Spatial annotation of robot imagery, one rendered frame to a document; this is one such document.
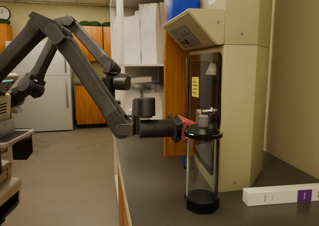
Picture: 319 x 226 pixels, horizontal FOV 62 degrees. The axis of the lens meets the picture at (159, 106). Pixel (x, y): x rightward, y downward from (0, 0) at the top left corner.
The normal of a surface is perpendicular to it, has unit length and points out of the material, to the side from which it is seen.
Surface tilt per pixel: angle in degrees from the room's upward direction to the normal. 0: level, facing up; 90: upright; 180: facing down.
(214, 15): 90
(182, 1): 90
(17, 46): 83
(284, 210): 0
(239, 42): 90
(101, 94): 79
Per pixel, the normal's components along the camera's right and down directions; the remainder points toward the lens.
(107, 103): -0.14, -0.11
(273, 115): -0.98, 0.04
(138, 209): 0.00, -0.99
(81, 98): 0.21, 0.15
